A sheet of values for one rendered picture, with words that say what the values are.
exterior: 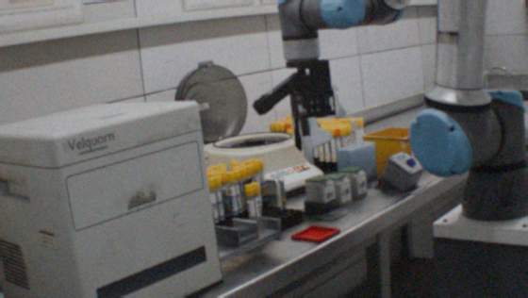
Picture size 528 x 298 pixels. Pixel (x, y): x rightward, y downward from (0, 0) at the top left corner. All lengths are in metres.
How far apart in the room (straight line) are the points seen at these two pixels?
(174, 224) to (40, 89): 0.69
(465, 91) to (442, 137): 0.08
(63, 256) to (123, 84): 0.89
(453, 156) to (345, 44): 1.49
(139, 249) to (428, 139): 0.48
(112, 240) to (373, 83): 1.85
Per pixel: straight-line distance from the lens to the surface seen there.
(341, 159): 1.60
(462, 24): 1.07
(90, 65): 1.71
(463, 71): 1.08
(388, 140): 1.71
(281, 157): 1.65
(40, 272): 1.02
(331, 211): 1.41
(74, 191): 0.92
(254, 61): 2.12
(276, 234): 1.23
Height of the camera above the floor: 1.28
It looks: 10 degrees down
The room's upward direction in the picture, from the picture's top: 6 degrees counter-clockwise
